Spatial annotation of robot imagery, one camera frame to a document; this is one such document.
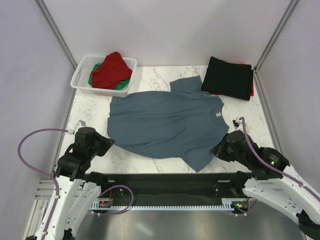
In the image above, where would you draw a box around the blue-grey t shirt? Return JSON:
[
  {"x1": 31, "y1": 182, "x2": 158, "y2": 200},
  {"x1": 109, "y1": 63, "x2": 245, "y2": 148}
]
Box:
[{"x1": 107, "y1": 76, "x2": 229, "y2": 172}]

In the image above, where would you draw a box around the white plastic basket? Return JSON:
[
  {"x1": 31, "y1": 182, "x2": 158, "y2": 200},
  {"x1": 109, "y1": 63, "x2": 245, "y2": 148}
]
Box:
[{"x1": 70, "y1": 52, "x2": 137, "y2": 97}]

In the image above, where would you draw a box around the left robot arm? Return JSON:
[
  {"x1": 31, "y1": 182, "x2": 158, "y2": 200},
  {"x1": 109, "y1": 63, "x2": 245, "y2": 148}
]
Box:
[{"x1": 28, "y1": 126, "x2": 115, "y2": 240}]

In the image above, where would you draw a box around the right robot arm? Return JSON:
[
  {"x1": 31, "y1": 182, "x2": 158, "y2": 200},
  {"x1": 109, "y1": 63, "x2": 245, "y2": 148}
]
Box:
[{"x1": 211, "y1": 130, "x2": 320, "y2": 240}]

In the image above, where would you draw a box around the folded red t shirt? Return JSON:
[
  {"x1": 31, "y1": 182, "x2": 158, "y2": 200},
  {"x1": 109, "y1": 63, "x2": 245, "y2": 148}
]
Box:
[{"x1": 209, "y1": 59, "x2": 255, "y2": 97}]

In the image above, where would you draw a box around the green t shirt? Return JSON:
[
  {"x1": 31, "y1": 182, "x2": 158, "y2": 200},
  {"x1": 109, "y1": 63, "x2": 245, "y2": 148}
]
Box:
[{"x1": 88, "y1": 63, "x2": 132, "y2": 90}]

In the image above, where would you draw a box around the folded black t shirt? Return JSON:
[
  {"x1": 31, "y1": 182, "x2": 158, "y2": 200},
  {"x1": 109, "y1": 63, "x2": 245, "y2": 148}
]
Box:
[{"x1": 200, "y1": 56, "x2": 253, "y2": 102}]

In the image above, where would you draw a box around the dark red t shirt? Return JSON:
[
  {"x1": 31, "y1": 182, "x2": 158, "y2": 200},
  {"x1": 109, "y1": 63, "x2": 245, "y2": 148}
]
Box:
[{"x1": 91, "y1": 51, "x2": 133, "y2": 90}]

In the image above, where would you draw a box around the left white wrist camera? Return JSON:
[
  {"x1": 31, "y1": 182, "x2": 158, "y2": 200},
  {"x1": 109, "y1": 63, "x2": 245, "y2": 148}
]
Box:
[{"x1": 67, "y1": 120, "x2": 87, "y2": 135}]

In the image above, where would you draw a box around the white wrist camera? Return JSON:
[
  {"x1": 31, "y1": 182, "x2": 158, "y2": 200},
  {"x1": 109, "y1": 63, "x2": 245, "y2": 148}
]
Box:
[
  {"x1": 232, "y1": 119, "x2": 241, "y2": 130},
  {"x1": 67, "y1": 120, "x2": 87, "y2": 135}
]

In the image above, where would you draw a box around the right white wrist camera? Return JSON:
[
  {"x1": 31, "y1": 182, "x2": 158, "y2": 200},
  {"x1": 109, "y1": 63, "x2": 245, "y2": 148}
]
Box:
[{"x1": 232, "y1": 119, "x2": 241, "y2": 130}]

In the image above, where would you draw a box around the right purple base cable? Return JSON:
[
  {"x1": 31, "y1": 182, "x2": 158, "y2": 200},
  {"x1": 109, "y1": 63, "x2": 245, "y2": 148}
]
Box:
[{"x1": 232, "y1": 196, "x2": 259, "y2": 218}]

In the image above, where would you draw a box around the white slotted cable duct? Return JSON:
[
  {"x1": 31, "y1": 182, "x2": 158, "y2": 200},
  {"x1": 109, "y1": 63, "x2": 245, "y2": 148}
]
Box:
[{"x1": 89, "y1": 199, "x2": 250, "y2": 211}]

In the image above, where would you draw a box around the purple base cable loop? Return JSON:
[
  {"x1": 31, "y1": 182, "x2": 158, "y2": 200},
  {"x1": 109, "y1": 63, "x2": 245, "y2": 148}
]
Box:
[{"x1": 91, "y1": 184, "x2": 135, "y2": 217}]

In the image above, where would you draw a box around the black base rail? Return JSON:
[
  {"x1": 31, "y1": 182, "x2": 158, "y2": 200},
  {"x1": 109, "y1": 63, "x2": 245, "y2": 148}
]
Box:
[{"x1": 86, "y1": 171, "x2": 253, "y2": 206}]

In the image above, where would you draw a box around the left aluminium frame post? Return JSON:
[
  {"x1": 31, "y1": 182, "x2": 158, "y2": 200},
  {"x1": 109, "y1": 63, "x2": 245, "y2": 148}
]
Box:
[{"x1": 34, "y1": 0, "x2": 78, "y2": 70}]

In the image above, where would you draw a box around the aluminium frame post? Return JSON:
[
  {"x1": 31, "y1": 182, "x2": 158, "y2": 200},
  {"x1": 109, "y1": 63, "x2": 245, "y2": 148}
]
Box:
[
  {"x1": 252, "y1": 0, "x2": 300, "y2": 73},
  {"x1": 34, "y1": 0, "x2": 78, "y2": 70}
]

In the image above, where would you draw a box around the right aluminium frame post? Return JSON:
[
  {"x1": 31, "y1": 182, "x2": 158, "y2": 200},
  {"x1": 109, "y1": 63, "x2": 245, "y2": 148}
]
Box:
[{"x1": 252, "y1": 0, "x2": 300, "y2": 73}]

